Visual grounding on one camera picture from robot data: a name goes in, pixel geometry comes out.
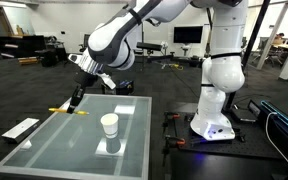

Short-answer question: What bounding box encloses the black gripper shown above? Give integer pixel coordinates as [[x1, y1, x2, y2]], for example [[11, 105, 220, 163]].
[[66, 69, 100, 115]]

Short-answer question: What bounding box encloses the yellow pen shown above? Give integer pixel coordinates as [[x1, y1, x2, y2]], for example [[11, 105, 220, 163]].
[[48, 107, 90, 116]]

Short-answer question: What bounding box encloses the white paper cup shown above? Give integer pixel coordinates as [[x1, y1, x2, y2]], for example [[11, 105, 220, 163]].
[[100, 113, 120, 140]]

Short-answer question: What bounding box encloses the yellow wooden crate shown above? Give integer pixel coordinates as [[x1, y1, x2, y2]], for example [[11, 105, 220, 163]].
[[17, 55, 40, 66]]

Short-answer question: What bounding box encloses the black low cabinet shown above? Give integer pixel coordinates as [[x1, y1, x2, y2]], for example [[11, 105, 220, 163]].
[[0, 34, 47, 60]]

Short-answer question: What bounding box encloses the orange black bar clamp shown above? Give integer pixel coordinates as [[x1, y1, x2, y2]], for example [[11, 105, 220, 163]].
[[162, 134, 187, 158], [162, 111, 182, 135]]

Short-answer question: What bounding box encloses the flat black power box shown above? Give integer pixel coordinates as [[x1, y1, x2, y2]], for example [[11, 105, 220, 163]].
[[229, 107, 258, 125]]

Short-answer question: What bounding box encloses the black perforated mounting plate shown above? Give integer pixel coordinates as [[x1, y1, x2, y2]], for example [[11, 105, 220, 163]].
[[169, 111, 287, 160]]

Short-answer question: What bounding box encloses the black slanted pole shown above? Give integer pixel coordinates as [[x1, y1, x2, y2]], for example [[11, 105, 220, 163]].
[[223, 0, 272, 112]]

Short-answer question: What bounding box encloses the black controller box blue light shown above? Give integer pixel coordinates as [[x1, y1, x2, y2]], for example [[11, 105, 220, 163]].
[[247, 99, 288, 164]]

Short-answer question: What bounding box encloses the seated person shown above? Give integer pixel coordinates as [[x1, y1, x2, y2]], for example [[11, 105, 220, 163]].
[[271, 31, 286, 46]]

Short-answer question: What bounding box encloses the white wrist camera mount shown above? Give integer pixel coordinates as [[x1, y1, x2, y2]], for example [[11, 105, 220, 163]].
[[96, 71, 117, 91]]

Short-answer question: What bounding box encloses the black tripod camera bar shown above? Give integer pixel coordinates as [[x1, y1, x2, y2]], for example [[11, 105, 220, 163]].
[[136, 41, 164, 53]]

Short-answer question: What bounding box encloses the yellow floor cable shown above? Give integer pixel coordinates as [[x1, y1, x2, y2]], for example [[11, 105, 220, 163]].
[[168, 62, 185, 71]]

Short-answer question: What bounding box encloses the black wall television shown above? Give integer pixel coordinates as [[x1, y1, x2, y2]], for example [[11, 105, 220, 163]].
[[172, 25, 204, 45]]

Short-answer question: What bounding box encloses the white cable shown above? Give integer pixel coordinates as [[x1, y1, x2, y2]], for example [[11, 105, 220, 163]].
[[264, 111, 288, 171]]

